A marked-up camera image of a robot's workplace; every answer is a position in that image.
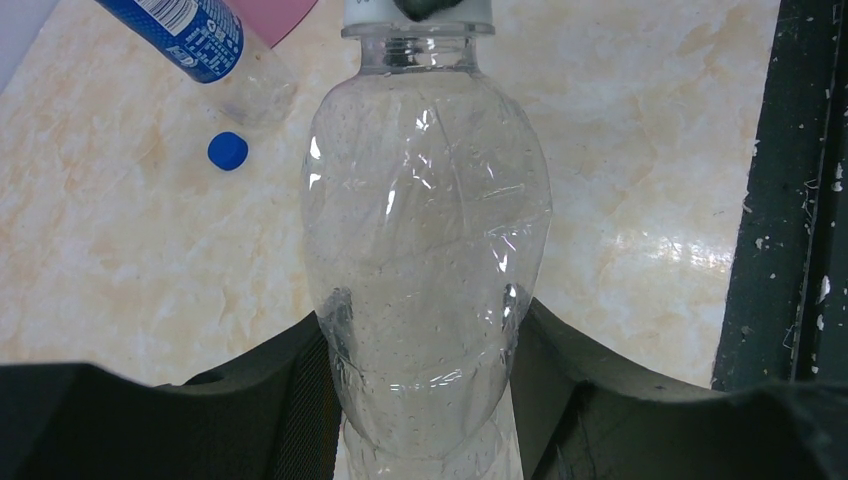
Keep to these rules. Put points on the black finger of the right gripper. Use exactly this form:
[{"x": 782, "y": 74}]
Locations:
[{"x": 424, "y": 9}]

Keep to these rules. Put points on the clear bottle white cap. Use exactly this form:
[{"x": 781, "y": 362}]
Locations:
[{"x": 426, "y": 205}]

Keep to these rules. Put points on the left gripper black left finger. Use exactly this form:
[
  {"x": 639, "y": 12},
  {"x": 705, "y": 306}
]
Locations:
[{"x": 270, "y": 413}]

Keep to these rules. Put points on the pink metronome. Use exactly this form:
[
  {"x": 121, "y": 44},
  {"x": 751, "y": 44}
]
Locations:
[{"x": 271, "y": 20}]

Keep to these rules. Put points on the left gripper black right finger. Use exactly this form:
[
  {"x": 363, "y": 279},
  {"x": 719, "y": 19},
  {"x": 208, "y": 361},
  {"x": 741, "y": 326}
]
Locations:
[{"x": 582, "y": 411}]

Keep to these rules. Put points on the white blue bottle cap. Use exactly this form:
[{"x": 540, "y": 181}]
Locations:
[{"x": 384, "y": 11}]

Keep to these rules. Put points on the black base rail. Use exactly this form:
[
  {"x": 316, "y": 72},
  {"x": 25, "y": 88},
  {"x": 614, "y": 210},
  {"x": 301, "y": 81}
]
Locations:
[{"x": 786, "y": 308}]

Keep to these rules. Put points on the clear bottle blue label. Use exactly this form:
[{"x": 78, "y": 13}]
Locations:
[{"x": 209, "y": 42}]

